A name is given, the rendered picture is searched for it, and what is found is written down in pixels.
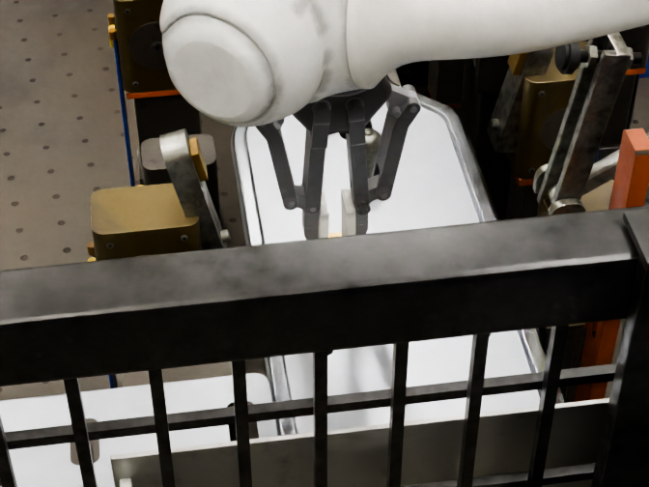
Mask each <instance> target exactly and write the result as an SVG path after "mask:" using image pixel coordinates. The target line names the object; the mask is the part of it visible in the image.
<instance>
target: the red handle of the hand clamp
mask: <svg viewBox="0 0 649 487"><path fill-rule="evenodd" d="M619 151H620V149H619V150H617V151H615V152H614V153H612V154H610V155H608V156H607V157H605V158H602V159H601V160H599V161H597V162H595V163H594V164H593V167H592V169H591V172H590V175H589V178H588V181H587V184H586V186H585V189H584V192H583V195H584V194H586V193H588V192H590V191H591V190H593V189H595V188H597V187H599V186H601V185H603V184H605V183H606V182H608V181H610V180H612V179H614V177H615V172H616V166H617V161H618V156H619ZM556 187H557V184H555V185H553V186H552V187H551V188H550V189H549V190H548V196H549V199H550V201H552V198H553V196H554V193H555V190H556ZM583 195H582V196H583Z"/></svg>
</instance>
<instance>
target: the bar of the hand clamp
mask: <svg viewBox="0 0 649 487"><path fill-rule="evenodd" d="M641 61H642V55H641V53H640V52H633V49H632V48H630V47H627V46H626V44H625V42H624V40H623V38H622V37H621V35H620V33H619V32H617V33H613V34H609V35H605V36H601V37H598V38H594V39H590V40H589V41H588V44H587V45H585V46H584V49H583V50H582V49H580V45H579V43H570V44H566V45H561V46H557V47H556V50H555V65H556V67H557V69H558V70H559V71H560V73H562V74H573V73H574V71H575V70H576V69H577V68H578V65H579V63H581V64H580V67H579V70H578V75H577V79H576V82H575V85H574V88H573V91H572V94H571V96H570V99H569V102H568V105H567V108H566V111H565V114H564V117H563V120H562V123H561V126H560V129H559V132H558V134H557V137H556V141H555V144H554V147H553V150H552V153H551V156H550V161H549V164H548V167H547V170H546V173H545V176H544V179H543V182H542V184H541V187H540V190H539V193H538V196H537V201H538V204H540V205H543V200H544V199H549V196H548V190H549V189H550V188H551V187H552V186H553V185H555V184H557V187H556V190H555V193H554V196H553V198H552V201H551V204H550V205H552V204H553V203H554V202H556V201H558V200H560V199H565V198H577V199H578V200H580V199H581V197H582V195H583V192H584V189H585V186H586V184H587V181H588V178H589V175H590V172H591V169H592V167H593V164H594V161H595V158H596V155H597V154H598V151H599V148H600V145H601V142H602V139H603V137H604V134H605V131H606V128H607V124H608V121H609V118H610V115H611V112H612V109H613V107H614V105H615V102H616V99H617V96H618V94H619V91H620V88H621V85H622V82H623V80H624V77H625V74H626V71H627V70H629V69H630V68H631V66H632V65H640V64H641Z"/></svg>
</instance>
